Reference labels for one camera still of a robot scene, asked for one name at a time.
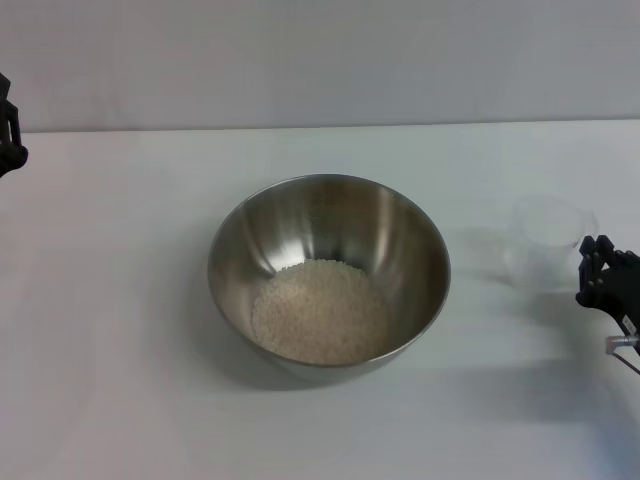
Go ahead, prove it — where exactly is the white uncooked rice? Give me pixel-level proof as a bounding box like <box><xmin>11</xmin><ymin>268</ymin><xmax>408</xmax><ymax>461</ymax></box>
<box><xmin>249</xmin><ymin>258</ymin><xmax>390</xmax><ymax>366</ymax></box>

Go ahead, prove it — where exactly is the white cable connector with wires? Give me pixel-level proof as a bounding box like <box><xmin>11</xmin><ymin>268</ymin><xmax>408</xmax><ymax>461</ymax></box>
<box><xmin>605</xmin><ymin>335</ymin><xmax>640</xmax><ymax>374</ymax></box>

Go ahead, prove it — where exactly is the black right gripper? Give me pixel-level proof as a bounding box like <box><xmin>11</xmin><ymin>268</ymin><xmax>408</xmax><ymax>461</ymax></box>
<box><xmin>574</xmin><ymin>234</ymin><xmax>640</xmax><ymax>334</ymax></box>

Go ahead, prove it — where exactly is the clear plastic measuring cup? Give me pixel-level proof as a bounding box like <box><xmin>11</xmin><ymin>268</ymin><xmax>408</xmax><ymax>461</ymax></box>
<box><xmin>508</xmin><ymin>195</ymin><xmax>600</xmax><ymax>292</ymax></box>

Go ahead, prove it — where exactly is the stainless steel mixing bowl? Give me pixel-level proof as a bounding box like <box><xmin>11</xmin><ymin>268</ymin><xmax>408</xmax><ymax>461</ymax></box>
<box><xmin>206</xmin><ymin>173</ymin><xmax>452</xmax><ymax>387</ymax></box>

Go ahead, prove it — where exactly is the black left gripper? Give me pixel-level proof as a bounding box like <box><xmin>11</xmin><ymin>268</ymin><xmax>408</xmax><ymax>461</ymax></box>
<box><xmin>0</xmin><ymin>72</ymin><xmax>29</xmax><ymax>179</ymax></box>

